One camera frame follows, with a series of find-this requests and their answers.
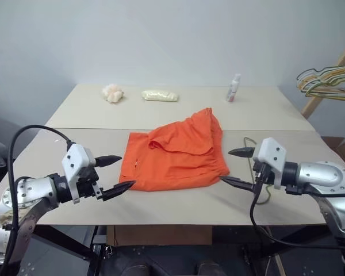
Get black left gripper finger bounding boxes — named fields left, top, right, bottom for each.
left=94, top=155, right=123, bottom=168
left=102, top=180, right=137, bottom=201

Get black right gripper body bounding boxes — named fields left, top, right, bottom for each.
left=252, top=162, right=274, bottom=191

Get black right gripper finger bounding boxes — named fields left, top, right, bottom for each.
left=220, top=175, right=259, bottom=191
left=227, top=146, right=257, bottom=158

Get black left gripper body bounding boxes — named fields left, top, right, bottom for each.
left=76, top=166, right=106, bottom=201

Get orange shorts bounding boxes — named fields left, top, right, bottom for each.
left=118, top=107, right=231, bottom=192

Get cardboard box under table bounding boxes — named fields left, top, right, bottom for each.
left=107, top=225, right=213, bottom=247

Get small white spray bottle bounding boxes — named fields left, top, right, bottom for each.
left=225, top=73, right=242, bottom=102

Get white and peach fluffy wad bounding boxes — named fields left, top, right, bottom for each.
left=102, top=83, right=125, bottom=103

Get pale yellow plastic bag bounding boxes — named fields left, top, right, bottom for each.
left=140, top=90, right=180, bottom=102

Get wooden clothes rack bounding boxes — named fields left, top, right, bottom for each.
left=301, top=36, right=345, bottom=119

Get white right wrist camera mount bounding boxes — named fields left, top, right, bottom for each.
left=252, top=137, right=288, bottom=191

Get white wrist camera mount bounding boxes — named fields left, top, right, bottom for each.
left=61, top=143, right=96, bottom=205
left=252, top=137, right=288, bottom=191

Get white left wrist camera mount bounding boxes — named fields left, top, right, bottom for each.
left=61, top=143, right=96, bottom=205

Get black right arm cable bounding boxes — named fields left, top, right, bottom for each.
left=249, top=169, right=345, bottom=250

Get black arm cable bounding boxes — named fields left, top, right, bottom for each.
left=249, top=169, right=345, bottom=250
left=2, top=124, right=76, bottom=267

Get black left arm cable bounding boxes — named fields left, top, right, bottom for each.
left=2, top=124, right=76, bottom=267

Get thin white cable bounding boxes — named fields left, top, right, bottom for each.
left=264, top=254, right=274, bottom=276

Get wire clothes hangers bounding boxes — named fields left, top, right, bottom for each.
left=303, top=73, right=345, bottom=104

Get bunch of wire hangers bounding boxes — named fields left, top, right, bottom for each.
left=298, top=66, right=345, bottom=90

